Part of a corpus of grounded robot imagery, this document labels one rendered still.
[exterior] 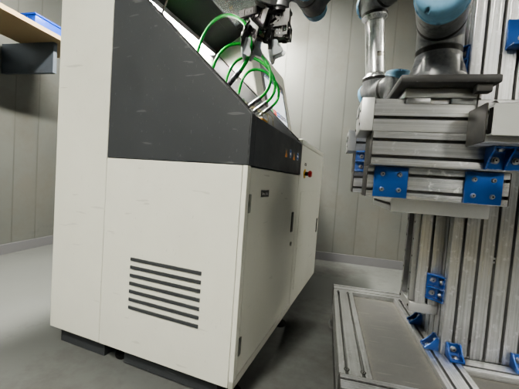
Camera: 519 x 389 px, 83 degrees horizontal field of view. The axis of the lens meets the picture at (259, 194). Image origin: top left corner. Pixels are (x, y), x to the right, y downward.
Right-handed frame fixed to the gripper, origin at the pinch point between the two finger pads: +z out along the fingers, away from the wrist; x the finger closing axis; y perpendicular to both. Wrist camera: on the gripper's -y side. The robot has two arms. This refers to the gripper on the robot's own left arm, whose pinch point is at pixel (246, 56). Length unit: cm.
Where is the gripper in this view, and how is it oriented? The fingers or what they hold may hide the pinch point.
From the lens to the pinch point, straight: 125.8
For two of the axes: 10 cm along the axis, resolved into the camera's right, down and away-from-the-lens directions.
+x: 8.3, -1.9, 5.3
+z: -3.0, 6.5, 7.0
